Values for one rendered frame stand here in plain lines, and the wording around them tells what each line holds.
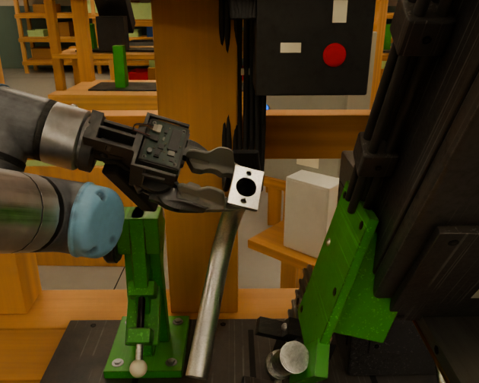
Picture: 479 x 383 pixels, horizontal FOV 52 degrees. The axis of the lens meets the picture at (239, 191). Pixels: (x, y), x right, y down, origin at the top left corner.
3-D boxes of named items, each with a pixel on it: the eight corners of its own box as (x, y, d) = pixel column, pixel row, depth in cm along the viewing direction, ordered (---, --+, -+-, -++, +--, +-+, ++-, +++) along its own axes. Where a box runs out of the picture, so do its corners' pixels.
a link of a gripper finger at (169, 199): (201, 219, 61) (135, 192, 60) (200, 223, 62) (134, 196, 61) (214, 186, 63) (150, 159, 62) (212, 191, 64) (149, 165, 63)
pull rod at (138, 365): (146, 381, 76) (144, 352, 74) (128, 381, 76) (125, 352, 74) (151, 357, 82) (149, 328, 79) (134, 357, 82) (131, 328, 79)
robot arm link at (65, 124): (44, 171, 61) (66, 116, 64) (80, 181, 62) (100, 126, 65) (35, 145, 54) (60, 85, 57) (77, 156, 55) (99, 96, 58)
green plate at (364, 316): (372, 382, 60) (441, 234, 53) (307, 369, 59) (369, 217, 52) (350, 323, 71) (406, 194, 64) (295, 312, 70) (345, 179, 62)
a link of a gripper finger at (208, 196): (250, 213, 58) (177, 183, 57) (238, 227, 63) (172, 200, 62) (258, 190, 59) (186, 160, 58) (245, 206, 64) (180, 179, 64)
